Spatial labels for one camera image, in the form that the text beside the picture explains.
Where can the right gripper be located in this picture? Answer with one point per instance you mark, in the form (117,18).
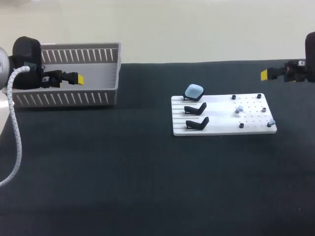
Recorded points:
(304,64)

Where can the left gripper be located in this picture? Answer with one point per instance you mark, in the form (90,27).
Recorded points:
(28,62)

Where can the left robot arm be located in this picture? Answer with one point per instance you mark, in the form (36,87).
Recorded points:
(2,66)

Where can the pale blue earbud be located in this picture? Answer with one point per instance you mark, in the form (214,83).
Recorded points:
(239,109)
(271,122)

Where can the white plate with black stands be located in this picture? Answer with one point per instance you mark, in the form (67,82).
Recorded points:
(221,115)

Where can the pale blue earbud case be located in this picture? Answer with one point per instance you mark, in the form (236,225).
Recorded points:
(194,91)

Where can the grey slotted basket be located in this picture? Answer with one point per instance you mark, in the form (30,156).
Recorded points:
(73,73)

